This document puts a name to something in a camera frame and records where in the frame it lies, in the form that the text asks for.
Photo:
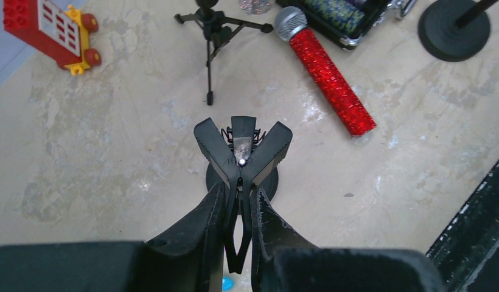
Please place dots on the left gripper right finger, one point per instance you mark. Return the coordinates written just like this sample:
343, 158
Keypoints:
273, 239

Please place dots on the silver glitter microphone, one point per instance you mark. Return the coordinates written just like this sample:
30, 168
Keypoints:
256, 7

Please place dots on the red glitter microphone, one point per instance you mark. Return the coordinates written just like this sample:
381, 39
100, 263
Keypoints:
291, 26

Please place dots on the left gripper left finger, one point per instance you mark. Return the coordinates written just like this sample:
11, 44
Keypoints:
188, 256

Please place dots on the black poker chip case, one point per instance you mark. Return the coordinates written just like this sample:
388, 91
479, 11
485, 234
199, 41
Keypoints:
346, 23

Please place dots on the tripod shock mount stand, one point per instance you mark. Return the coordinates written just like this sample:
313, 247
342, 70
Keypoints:
218, 31

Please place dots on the clip microphone stand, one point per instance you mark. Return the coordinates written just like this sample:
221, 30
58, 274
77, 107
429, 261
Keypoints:
455, 31
242, 157

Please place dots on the blue toy microphone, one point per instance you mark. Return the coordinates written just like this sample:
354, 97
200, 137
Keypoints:
227, 284

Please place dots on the red yellow toy block car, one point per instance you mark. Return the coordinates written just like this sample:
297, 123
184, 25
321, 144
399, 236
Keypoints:
62, 35

